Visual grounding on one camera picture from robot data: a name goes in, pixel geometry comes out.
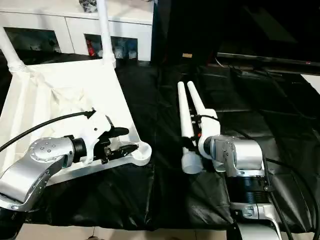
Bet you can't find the white plastic table leg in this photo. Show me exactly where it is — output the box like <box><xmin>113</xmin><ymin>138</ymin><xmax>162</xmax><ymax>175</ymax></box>
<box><xmin>186</xmin><ymin>79</ymin><xmax>226</xmax><ymax>174</ymax></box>
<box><xmin>95</xmin><ymin>0</ymin><xmax>118</xmax><ymax>69</ymax></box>
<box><xmin>0</xmin><ymin>25</ymin><xmax>26</xmax><ymax>73</ymax></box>
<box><xmin>176</xmin><ymin>80</ymin><xmax>205</xmax><ymax>175</ymax></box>

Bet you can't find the white plastic table top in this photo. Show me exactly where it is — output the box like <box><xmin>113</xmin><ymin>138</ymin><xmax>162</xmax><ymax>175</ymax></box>
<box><xmin>0</xmin><ymin>57</ymin><xmax>153</xmax><ymax>188</ymax></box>

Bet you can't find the black bundle on cabinet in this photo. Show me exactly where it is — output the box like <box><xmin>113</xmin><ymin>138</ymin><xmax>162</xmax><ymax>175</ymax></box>
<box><xmin>78</xmin><ymin>0</ymin><xmax>99</xmax><ymax>13</ymax></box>

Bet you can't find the black metal rod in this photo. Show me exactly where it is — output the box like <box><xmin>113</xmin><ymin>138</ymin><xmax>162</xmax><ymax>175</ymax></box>
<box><xmin>216</xmin><ymin>51</ymin><xmax>320</xmax><ymax>70</ymax></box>

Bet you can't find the white cabinet with glass doors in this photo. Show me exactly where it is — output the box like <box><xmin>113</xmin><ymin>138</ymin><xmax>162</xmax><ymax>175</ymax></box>
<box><xmin>0</xmin><ymin>8</ymin><xmax>154</xmax><ymax>63</ymax></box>

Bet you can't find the black backdrop cloth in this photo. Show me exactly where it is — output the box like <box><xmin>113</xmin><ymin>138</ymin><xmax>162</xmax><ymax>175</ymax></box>
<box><xmin>150</xmin><ymin>0</ymin><xmax>320</xmax><ymax>74</ymax></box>

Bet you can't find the white flat panel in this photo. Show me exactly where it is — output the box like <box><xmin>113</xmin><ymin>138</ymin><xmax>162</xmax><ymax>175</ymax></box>
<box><xmin>300</xmin><ymin>73</ymin><xmax>320</xmax><ymax>94</ymax></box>

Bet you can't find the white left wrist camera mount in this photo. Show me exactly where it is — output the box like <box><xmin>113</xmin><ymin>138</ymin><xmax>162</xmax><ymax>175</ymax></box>
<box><xmin>80</xmin><ymin>109</ymin><xmax>114</xmax><ymax>166</ymax></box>

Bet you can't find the black plastic mat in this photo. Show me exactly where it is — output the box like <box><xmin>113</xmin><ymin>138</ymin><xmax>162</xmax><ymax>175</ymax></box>
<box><xmin>0</xmin><ymin>48</ymin><xmax>320</xmax><ymax>232</ymax></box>

